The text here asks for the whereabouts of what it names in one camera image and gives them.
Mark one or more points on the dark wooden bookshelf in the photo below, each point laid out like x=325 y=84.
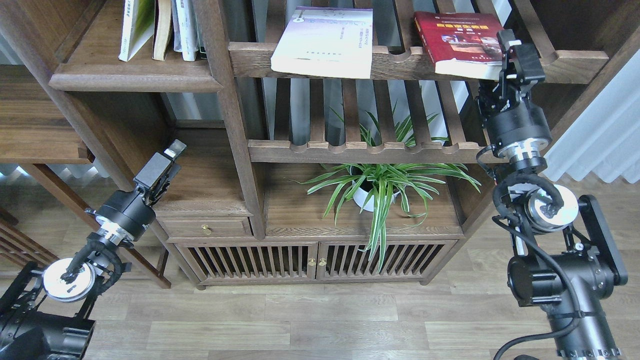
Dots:
x=70 y=47

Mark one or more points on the brass drawer knob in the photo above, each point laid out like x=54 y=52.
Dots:
x=206 y=230

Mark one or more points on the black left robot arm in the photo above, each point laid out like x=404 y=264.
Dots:
x=45 y=312

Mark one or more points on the green spider plant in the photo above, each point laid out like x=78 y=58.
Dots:
x=383 y=183

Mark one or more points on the tan upright book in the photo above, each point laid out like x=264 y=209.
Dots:
x=163 y=29

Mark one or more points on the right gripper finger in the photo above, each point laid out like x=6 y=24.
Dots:
x=520 y=62

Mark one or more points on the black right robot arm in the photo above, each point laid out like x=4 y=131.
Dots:
x=565 y=260

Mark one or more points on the yellow green paperback book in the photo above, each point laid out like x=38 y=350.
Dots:
x=138 y=27

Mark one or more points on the red paperback book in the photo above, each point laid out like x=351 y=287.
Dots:
x=462 y=44

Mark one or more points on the white plant pot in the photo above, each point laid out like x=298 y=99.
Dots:
x=369 y=196

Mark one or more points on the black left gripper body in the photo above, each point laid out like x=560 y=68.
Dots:
x=125 y=216

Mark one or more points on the white curtain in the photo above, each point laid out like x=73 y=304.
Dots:
x=605 y=138

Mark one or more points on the white upright book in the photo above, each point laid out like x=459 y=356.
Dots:
x=185 y=30

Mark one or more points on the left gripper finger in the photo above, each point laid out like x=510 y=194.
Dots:
x=166 y=178
x=147 y=178

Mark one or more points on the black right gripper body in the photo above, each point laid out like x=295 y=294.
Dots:
x=508 y=113

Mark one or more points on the white lavender paperback book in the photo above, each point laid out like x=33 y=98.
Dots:
x=328 y=42

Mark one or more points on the dark green upright book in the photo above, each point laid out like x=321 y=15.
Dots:
x=200 y=39

